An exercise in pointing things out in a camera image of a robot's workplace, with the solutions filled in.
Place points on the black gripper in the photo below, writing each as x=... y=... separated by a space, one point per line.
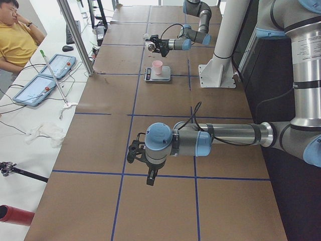
x=151 y=165
x=163 y=44

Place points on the clear glass sauce bottle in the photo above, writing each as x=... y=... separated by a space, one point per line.
x=149 y=45

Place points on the pink plastic cup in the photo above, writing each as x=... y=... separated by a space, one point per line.
x=157 y=67

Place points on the silver digital kitchen scale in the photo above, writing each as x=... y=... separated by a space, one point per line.
x=150 y=76

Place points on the black computer mouse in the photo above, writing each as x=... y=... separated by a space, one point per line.
x=67 y=48

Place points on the far blue teach pendant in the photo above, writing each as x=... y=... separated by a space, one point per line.
x=60 y=64

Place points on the blue teach pendant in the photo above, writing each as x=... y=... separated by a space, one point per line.
x=35 y=91
x=60 y=64

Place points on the white crumpled cloth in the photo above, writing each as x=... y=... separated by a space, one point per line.
x=48 y=130

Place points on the near blue teach pendant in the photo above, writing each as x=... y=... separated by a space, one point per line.
x=35 y=91

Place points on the person in yellow shirt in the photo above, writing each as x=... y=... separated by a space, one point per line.
x=20 y=38

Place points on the black tripod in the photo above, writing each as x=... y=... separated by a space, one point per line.
x=8 y=168

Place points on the red cylinder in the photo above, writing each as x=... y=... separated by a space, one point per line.
x=15 y=215

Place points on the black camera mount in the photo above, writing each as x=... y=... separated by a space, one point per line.
x=136 y=151

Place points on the white pedestal column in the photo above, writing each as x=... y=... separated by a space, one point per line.
x=218 y=72

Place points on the aluminium frame post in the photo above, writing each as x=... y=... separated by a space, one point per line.
x=67 y=14

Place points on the grabber stick green handle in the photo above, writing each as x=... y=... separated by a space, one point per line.
x=67 y=103

